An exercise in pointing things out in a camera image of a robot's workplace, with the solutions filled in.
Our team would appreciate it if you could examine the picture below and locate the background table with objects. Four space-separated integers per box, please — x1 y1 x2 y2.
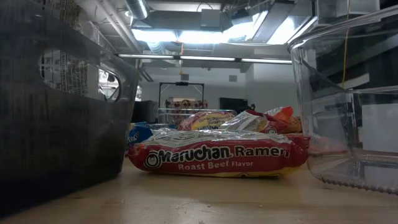
164 96 208 110

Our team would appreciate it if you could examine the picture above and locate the silver ceiling air duct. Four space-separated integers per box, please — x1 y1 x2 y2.
124 0 150 20

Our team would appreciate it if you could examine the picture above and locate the bright ceiling light panel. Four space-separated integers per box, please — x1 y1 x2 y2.
130 11 315 44

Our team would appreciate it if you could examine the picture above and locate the clear rectangular plastic bin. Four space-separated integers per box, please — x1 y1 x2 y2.
157 107 239 125

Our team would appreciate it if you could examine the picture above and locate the black background rig frame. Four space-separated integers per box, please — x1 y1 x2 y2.
158 82 205 109

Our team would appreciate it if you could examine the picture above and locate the black background cabinet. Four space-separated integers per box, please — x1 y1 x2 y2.
132 100 159 124

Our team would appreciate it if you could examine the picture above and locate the black background monitor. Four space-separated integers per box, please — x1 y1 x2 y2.
219 97 249 112

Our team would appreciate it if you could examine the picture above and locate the blue ramen pack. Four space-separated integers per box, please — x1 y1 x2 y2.
34 0 94 96
127 121 178 150

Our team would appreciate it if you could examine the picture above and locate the smoky dark plastic bin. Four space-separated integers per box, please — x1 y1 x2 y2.
0 0 140 218

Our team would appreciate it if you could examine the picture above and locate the red roast beef ramen pack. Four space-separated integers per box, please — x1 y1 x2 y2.
177 111 236 131
218 109 292 135
128 129 311 179

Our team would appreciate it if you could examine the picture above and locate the clear rounded plastic bin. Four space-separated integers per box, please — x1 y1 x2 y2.
287 4 398 196

